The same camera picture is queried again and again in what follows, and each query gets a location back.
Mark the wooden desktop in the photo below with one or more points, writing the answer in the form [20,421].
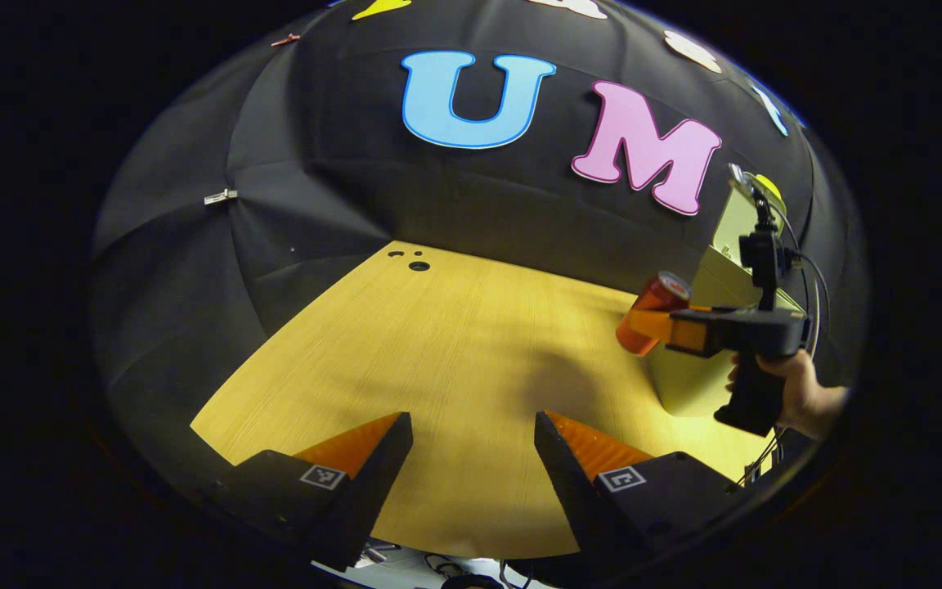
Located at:
[455,368]

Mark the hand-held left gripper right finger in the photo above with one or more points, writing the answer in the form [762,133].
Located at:
[573,499]

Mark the pale green desktop garbage bin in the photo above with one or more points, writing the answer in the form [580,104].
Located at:
[684,380]

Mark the black backdrop cloth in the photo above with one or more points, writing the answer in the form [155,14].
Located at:
[316,123]

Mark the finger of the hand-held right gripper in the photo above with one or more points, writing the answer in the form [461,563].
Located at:
[651,325]

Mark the white cloth clip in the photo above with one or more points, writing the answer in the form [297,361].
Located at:
[220,196]

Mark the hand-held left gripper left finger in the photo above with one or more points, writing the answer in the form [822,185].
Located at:
[369,499]

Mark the red pop can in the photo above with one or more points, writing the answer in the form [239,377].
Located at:
[659,294]

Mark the red cloth clip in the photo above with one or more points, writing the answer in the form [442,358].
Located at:
[285,38]

